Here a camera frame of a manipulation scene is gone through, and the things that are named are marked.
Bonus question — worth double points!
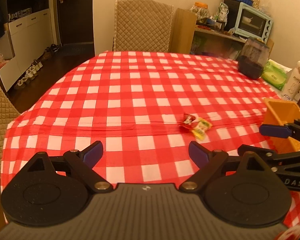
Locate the yellow green candy packet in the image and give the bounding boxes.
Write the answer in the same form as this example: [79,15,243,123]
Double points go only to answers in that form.
[191,118,212,140]

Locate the small red candy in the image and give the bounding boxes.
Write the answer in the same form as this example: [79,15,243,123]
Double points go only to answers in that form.
[179,113,196,130]

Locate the orange plastic tray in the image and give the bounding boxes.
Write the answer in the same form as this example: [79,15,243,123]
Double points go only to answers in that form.
[260,98,300,153]

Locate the white miffy bottle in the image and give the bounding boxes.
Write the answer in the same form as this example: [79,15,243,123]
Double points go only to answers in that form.
[282,61,300,101]

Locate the green tissue pack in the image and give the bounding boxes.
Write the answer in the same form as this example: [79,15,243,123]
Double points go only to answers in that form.
[261,59,292,91]

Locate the red white checkered tablecloth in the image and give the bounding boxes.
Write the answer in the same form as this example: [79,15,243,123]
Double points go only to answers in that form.
[0,50,300,228]

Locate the dark glass jar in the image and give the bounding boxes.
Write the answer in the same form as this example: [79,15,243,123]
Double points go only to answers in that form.
[237,37,270,80]

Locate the shoes on floor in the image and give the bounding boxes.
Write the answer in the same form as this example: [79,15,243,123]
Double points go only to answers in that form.
[13,43,62,90]

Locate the light blue toaster oven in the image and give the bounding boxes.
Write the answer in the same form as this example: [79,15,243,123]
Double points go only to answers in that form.
[234,2,273,43]

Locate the wooden shelf unit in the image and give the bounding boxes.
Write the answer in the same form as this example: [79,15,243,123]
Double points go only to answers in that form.
[170,8,274,60]

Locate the white cabinet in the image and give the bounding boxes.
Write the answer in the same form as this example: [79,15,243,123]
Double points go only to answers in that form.
[0,9,53,90]

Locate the green white bag on shelf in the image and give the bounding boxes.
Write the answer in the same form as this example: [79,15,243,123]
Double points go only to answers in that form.
[216,2,229,30]

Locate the orange lid snack jar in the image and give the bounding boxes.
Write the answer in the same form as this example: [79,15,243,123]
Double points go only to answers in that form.
[190,2,210,25]

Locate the far quilted beige chair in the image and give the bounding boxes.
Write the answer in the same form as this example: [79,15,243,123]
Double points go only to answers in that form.
[113,0,174,53]

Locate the dark wooden door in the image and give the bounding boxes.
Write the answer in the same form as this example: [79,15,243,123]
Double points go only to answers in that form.
[57,0,94,45]

